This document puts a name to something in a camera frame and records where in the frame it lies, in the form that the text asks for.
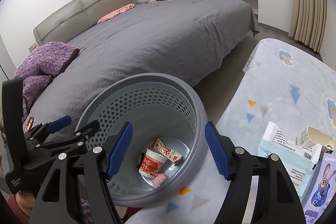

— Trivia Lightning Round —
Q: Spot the pink pillow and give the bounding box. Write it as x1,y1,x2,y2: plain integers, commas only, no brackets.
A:
97,3,135,24

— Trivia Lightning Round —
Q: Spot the torn beige carton box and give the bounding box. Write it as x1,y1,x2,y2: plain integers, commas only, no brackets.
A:
296,126,335,154

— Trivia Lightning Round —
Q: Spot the purple rabbit cartoon box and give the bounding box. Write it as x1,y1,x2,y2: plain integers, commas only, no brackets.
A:
302,153,335,223

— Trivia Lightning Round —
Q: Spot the red white snack wrapper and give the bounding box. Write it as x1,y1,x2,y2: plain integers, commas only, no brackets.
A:
151,137,183,165

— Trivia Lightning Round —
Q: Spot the small pink trash piece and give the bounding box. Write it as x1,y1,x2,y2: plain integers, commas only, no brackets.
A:
152,173,168,186

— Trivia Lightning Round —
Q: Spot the white red paper cup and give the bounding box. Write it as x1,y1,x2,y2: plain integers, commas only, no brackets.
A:
138,148,167,179

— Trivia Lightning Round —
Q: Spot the light blue cartoon blanket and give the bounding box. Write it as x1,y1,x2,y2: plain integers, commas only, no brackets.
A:
129,39,335,223

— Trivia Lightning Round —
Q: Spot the grey perforated trash basket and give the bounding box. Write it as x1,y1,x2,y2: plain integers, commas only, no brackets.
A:
77,73,208,207

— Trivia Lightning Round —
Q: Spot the light blue wipes packet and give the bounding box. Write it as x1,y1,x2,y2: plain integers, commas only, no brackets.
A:
257,122,322,197

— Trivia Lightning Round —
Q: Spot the purple fluffy blanket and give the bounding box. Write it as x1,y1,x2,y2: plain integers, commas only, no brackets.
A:
14,42,80,113

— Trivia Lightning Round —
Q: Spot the person's left hand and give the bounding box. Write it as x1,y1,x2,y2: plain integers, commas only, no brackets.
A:
8,191,35,223

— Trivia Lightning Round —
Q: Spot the beige padded headboard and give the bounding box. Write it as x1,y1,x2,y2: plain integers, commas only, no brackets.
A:
33,0,137,46

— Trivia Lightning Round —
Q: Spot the grey bed cover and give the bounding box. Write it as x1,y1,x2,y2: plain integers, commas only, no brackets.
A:
29,0,259,135

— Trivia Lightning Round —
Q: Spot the right beige curtain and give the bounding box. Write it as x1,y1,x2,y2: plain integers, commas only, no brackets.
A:
289,0,327,52

